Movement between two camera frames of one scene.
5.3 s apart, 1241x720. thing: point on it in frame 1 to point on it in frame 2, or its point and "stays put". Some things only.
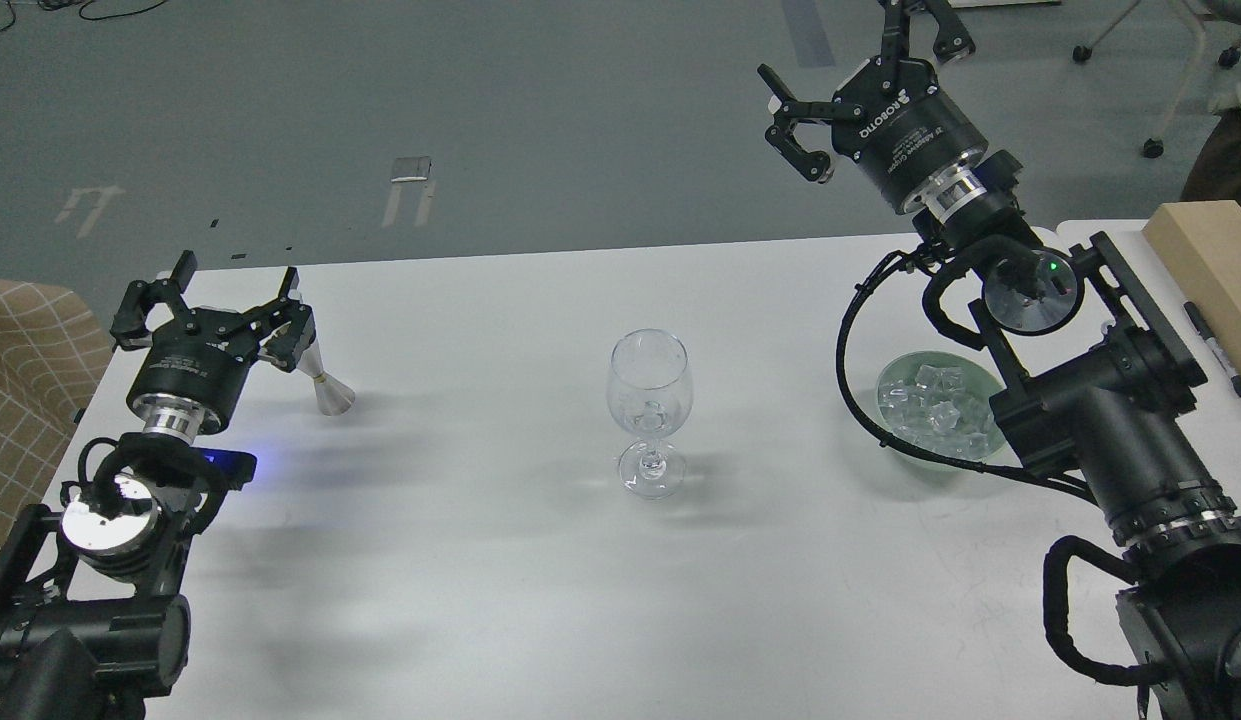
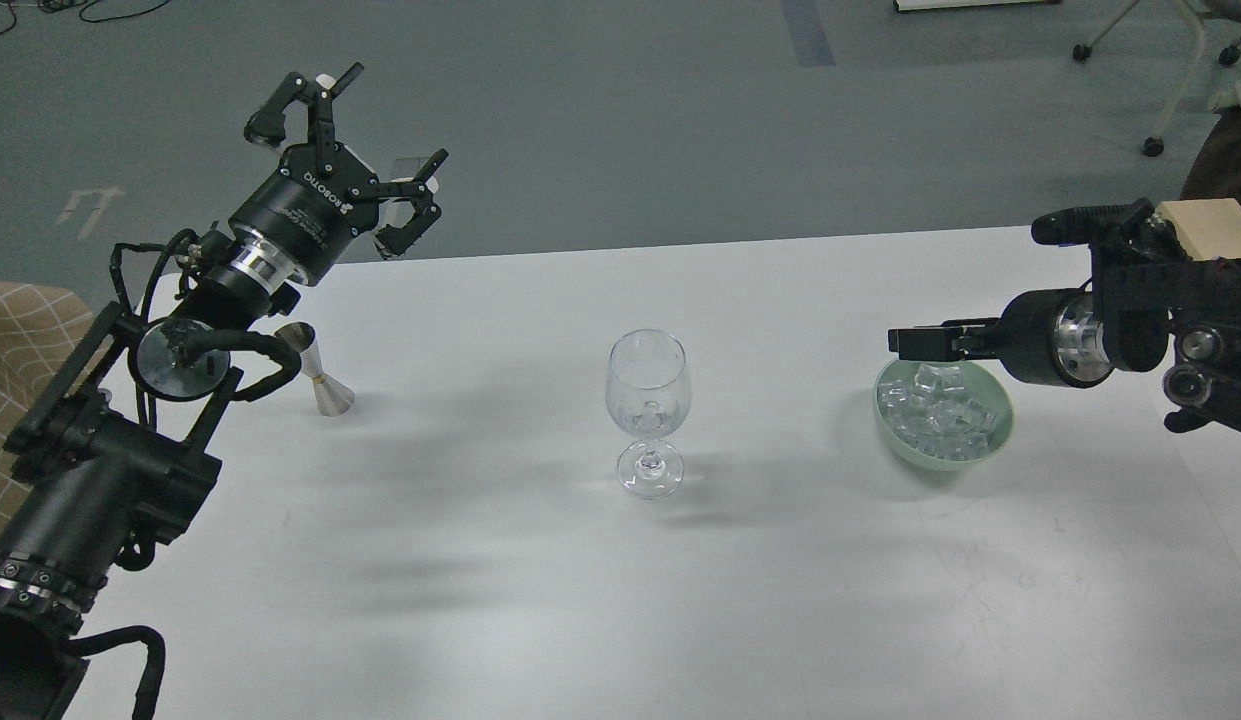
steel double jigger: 334,397 stays put
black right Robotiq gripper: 921,149 to 1045,336
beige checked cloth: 43,351 stays put
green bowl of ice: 940,403 stays put
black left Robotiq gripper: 195,362 to 309,215
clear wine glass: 650,389 stays put
